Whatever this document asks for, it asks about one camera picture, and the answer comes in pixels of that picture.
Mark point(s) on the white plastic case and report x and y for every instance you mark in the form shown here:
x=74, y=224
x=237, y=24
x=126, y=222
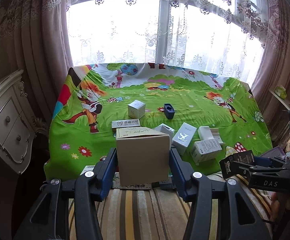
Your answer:
x=207, y=133

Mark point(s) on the right hand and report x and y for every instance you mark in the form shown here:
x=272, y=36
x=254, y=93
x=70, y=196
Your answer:
x=279, y=204

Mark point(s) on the pink patterned curtain right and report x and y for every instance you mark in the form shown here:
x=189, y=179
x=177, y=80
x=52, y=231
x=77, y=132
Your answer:
x=274, y=71

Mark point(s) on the white wall shelf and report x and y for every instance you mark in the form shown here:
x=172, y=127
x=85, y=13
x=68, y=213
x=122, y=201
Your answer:
x=284, y=102

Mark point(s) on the dark blue small box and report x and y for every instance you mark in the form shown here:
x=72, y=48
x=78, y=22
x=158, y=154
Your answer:
x=169, y=111

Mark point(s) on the pink patterned curtain left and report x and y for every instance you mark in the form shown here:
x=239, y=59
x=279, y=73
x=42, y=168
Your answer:
x=33, y=38

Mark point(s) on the green tissue pack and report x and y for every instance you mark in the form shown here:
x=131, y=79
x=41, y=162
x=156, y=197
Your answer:
x=281, y=92

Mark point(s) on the black package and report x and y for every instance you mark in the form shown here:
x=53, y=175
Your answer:
x=229, y=165

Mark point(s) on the white ornate dresser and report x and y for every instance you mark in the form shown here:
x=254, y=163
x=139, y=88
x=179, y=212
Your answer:
x=16, y=133

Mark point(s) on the small silver cube box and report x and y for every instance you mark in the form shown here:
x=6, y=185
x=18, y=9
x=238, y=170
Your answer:
x=136, y=109

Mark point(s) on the green cartoon tablecloth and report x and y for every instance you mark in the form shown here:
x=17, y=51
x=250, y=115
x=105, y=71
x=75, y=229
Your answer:
x=93, y=96

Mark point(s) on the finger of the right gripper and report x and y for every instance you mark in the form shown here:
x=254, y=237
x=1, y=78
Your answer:
x=262, y=171
x=275, y=161

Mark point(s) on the purple storage box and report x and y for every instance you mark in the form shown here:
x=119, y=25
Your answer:
x=274, y=152

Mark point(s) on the white text-covered box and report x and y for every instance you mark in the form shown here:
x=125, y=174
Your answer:
x=205, y=150

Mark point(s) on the white lace sheer curtain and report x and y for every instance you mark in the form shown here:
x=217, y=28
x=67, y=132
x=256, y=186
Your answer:
x=225, y=37

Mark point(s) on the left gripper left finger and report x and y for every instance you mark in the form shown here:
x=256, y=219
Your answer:
x=49, y=216

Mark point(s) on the striped sofa cushion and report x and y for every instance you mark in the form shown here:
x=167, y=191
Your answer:
x=156, y=213

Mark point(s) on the white dental box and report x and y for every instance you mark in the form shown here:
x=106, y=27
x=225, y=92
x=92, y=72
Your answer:
x=125, y=124

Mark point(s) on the white YSL box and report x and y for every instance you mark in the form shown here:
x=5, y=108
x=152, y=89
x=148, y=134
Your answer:
x=183, y=137

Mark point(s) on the pink patterned curtain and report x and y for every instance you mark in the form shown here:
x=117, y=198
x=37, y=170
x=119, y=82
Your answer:
x=33, y=38
x=274, y=71

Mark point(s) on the small white open box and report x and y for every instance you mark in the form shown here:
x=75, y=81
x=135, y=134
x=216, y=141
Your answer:
x=167, y=130

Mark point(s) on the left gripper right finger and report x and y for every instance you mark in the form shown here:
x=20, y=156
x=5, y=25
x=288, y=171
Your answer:
x=237, y=216

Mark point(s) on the brown cardboard box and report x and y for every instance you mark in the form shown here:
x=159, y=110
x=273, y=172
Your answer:
x=143, y=155

